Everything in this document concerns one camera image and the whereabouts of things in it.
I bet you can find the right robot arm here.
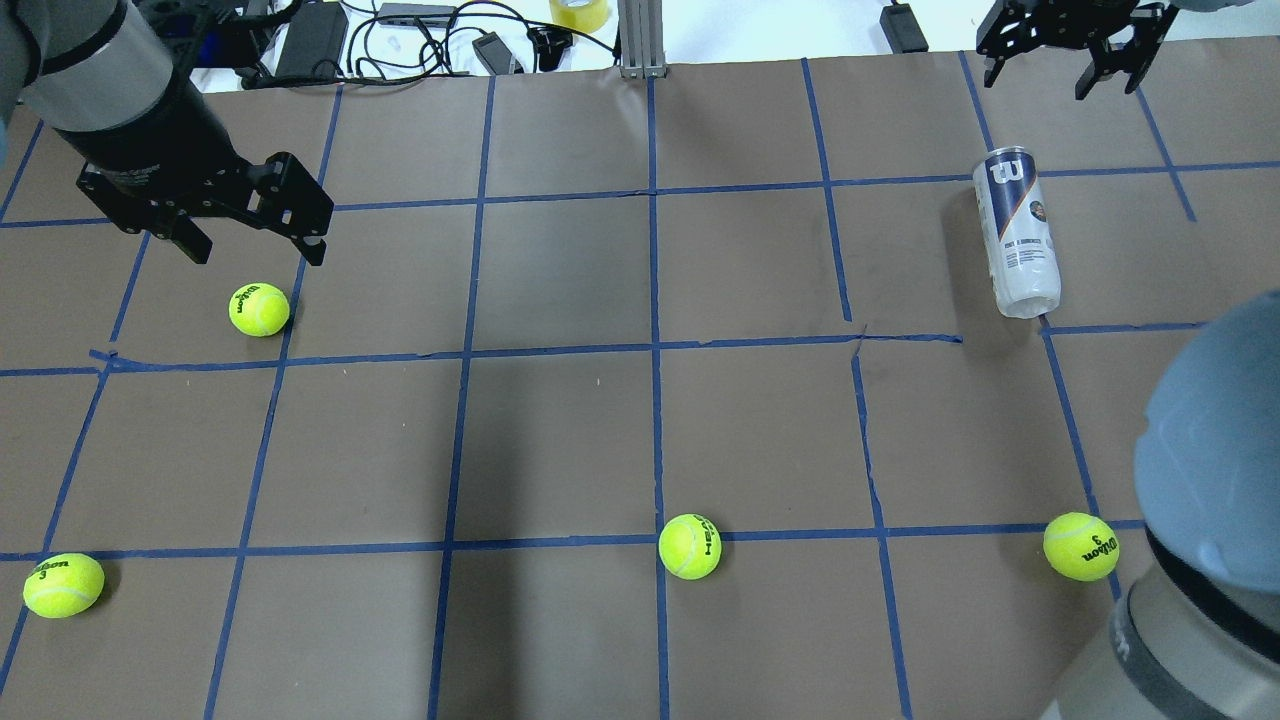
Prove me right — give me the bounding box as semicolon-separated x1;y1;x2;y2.
973;1;1279;719

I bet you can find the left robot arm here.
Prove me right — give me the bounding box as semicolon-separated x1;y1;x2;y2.
3;1;334;266

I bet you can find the small black adapter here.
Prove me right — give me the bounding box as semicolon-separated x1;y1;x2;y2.
879;1;931;54

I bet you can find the tennis ball near left gripper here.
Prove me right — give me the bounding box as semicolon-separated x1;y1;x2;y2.
228;282;292;337

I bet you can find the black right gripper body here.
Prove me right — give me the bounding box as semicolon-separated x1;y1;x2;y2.
975;1;1179;61

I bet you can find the aluminium frame post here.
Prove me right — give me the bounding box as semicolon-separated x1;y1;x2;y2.
616;0;668;79

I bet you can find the black power adapter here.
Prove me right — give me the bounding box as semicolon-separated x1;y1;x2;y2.
273;3;348;81

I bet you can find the tennis ball by base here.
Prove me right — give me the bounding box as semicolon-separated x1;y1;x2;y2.
1042;512;1120;582
22;553;106;619

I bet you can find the grey usb hub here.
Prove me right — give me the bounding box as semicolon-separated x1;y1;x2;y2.
374;3;458;29

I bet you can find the yellow tape roll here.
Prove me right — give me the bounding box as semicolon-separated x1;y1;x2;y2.
548;0;611;35

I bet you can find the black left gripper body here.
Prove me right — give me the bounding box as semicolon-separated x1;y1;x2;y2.
76;152;334;240

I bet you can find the middle tennis ball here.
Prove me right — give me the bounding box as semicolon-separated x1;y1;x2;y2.
658;512;723;582

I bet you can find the tennis ball can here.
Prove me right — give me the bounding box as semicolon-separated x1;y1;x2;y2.
972;146;1062;319

